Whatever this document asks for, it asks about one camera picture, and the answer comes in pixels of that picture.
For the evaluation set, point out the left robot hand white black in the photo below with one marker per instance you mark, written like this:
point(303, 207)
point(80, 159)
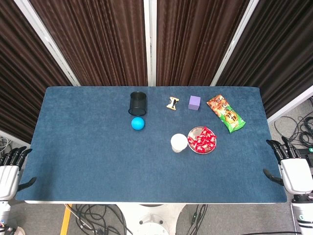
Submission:
point(8, 181)

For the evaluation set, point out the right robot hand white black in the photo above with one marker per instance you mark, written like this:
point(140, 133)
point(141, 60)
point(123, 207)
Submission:
point(297, 175)

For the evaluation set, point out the blue ball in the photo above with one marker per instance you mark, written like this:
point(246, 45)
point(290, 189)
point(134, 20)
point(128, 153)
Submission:
point(138, 123)

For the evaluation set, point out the orange green snack bag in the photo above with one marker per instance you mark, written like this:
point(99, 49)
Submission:
point(226, 113)

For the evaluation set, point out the white paper cup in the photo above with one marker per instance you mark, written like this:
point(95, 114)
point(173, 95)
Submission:
point(179, 142)

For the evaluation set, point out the purple cube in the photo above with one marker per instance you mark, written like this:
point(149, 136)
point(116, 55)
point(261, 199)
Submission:
point(194, 102)

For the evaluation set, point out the red candies heap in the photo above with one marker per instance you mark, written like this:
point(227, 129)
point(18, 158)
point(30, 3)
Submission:
point(203, 142)

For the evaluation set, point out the yellow floor tape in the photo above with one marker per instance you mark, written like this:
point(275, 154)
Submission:
point(65, 220)

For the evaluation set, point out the blue fabric table mat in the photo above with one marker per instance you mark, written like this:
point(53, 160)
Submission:
point(97, 159)

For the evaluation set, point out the brown pleated curtain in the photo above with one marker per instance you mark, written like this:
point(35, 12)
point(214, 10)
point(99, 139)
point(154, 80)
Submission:
point(281, 49)
point(195, 44)
point(97, 44)
point(19, 73)

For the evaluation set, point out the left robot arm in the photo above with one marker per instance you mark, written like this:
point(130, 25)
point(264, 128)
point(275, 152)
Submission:
point(3, 213)

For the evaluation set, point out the white partition frame rail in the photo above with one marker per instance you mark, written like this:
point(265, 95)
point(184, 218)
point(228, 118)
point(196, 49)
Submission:
point(291, 106)
point(14, 140)

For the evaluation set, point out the black mesh pen cup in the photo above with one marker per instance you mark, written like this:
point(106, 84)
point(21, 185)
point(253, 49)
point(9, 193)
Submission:
point(138, 102)

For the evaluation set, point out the white partition frame post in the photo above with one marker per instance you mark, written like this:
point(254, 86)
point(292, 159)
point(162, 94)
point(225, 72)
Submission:
point(234, 42)
point(47, 40)
point(150, 36)

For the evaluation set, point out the round metal plate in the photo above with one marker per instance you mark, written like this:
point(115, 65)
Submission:
point(193, 131)

